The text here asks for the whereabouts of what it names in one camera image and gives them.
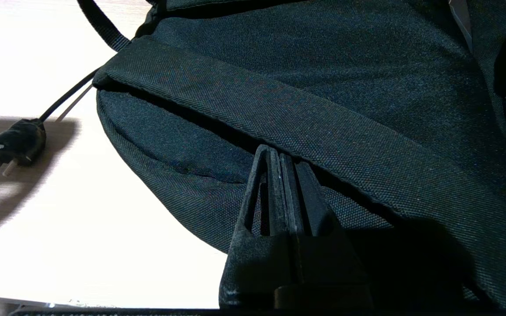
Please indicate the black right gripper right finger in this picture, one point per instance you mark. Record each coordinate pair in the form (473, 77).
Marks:
(323, 263)

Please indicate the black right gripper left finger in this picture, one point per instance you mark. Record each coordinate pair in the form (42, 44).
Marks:
(257, 263)

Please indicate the black fabric backpack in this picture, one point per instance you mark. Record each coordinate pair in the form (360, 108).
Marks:
(323, 66)

